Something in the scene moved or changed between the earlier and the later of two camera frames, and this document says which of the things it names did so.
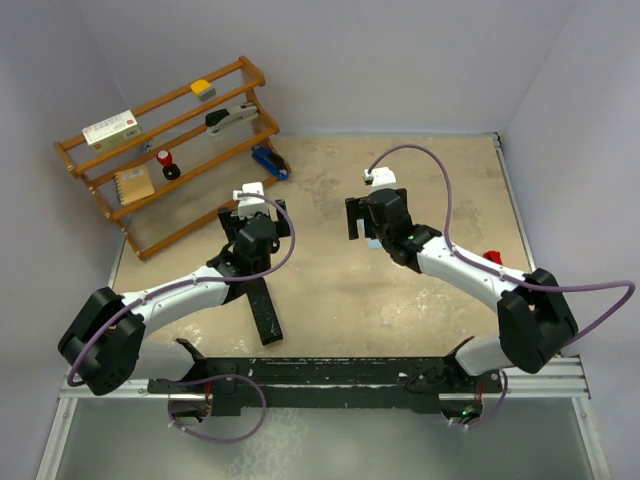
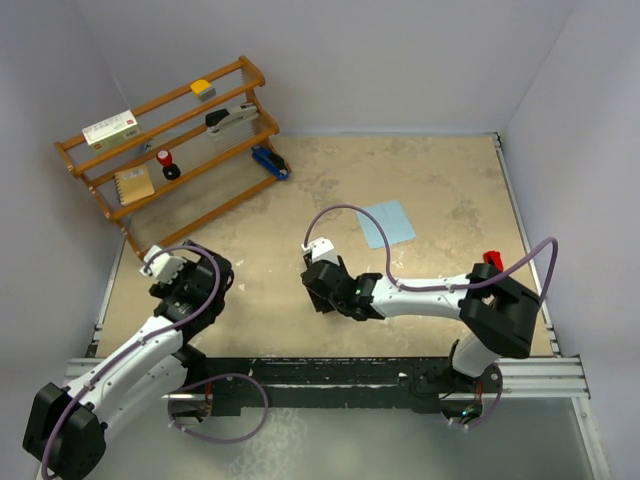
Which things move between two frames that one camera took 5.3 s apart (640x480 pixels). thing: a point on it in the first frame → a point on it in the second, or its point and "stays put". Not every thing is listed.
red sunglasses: [493, 255] stays put
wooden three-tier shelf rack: [163, 167] stays put
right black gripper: [352, 204] → [319, 302]
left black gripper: [231, 222] → [164, 289]
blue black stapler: [274, 163] stays put
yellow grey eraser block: [202, 89] stays put
